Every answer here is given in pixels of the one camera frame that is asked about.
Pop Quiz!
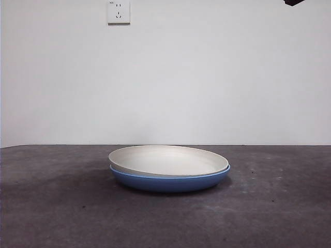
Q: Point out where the white round plate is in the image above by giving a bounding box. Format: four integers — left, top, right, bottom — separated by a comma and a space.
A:
108, 145, 231, 178

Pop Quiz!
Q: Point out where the blue round plate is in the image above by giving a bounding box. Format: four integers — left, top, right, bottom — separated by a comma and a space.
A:
109, 163, 231, 194

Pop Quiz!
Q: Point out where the white wall power socket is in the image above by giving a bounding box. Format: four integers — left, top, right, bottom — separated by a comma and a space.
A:
107, 0, 131, 26

